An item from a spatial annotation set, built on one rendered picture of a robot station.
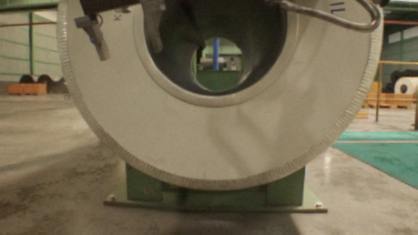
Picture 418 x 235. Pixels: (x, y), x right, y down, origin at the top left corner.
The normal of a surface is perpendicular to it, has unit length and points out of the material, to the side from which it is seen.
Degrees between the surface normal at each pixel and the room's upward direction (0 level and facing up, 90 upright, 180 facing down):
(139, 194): 90
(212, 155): 90
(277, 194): 90
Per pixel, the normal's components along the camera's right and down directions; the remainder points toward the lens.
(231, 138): -0.05, 0.07
